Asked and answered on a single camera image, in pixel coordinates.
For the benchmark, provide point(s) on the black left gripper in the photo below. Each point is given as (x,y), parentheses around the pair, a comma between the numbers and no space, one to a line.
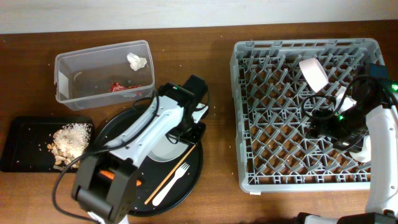
(196,136)

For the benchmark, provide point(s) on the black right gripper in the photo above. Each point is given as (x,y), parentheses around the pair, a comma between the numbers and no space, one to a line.
(320,124)

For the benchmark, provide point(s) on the cream plastic cup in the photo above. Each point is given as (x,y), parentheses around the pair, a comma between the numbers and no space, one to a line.
(364,155)

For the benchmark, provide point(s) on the grey plate with food scraps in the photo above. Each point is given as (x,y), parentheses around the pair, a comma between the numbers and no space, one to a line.
(165,151)

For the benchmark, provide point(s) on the wooden chopstick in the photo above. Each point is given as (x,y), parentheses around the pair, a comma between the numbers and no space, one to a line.
(177,166)

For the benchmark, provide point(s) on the white plastic fork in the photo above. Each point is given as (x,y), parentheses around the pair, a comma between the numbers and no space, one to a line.
(178,174)

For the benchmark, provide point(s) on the round black serving tray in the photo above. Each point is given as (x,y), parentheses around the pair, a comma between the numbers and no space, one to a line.
(152,173)

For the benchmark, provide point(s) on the orange carrot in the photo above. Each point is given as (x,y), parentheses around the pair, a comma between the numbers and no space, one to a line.
(110,176)

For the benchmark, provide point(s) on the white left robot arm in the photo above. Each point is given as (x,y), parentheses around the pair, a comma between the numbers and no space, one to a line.
(105,182)

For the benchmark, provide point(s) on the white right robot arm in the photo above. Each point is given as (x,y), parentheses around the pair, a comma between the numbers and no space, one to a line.
(366,112)

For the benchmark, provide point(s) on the grey plastic dishwasher rack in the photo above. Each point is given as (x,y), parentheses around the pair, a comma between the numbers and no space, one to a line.
(274,151)

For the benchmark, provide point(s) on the clear plastic waste bin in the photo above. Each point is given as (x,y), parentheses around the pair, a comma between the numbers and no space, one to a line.
(84,77)

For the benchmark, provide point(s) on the black rectangular waste bin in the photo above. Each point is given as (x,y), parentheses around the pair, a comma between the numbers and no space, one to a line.
(26,148)

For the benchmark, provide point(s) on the red snack wrapper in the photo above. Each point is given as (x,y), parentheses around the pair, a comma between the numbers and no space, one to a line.
(117,87)

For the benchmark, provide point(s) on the crumpled white tissue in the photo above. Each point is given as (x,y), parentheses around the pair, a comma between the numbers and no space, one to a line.
(136,62)

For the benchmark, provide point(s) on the pile of rice and peanut shells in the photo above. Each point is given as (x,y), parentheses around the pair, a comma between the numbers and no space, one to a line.
(69,142)

